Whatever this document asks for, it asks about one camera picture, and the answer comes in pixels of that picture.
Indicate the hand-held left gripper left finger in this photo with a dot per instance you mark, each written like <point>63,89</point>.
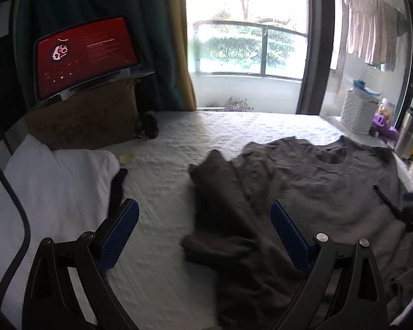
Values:
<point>122,233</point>

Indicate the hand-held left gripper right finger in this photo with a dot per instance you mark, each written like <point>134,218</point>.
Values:
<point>289,233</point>

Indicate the dark gray t-shirt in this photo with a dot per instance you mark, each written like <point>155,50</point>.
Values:
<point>330,196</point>

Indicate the steel thermos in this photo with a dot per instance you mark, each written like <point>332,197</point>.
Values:
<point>406,137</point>

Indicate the purple plush toy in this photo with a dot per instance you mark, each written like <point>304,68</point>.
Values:
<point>385,127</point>

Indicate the pale yellow scrap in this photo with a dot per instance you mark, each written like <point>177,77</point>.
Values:
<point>125,158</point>

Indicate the white pillow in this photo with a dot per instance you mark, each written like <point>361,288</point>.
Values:
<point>55,192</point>

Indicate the white woven basket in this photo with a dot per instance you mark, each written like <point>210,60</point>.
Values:
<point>356,113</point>

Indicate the clear snack jar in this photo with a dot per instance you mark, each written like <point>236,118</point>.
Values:
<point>387,107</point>

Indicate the small dark object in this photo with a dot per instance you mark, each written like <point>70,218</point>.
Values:
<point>148,125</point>

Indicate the blue item on basket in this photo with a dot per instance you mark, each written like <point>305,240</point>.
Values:
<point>363,87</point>

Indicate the brown cardboard box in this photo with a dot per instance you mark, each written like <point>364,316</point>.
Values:
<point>89,117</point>

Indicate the dry plant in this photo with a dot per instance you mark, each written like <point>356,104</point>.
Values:
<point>239,105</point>

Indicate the gray hanging garment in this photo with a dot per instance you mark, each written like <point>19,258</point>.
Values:
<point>394,41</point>

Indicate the pink hanging garment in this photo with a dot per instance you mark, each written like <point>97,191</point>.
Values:
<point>363,27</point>

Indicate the dark balcony railing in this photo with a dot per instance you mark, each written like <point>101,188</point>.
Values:
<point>264,51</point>

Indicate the yellow curtain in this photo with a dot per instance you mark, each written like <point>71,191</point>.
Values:
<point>182,58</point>

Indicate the tablet with red screen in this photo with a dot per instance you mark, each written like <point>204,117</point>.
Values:
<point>86,51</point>

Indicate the dark sliding door frame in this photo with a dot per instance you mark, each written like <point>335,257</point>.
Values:
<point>316,58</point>

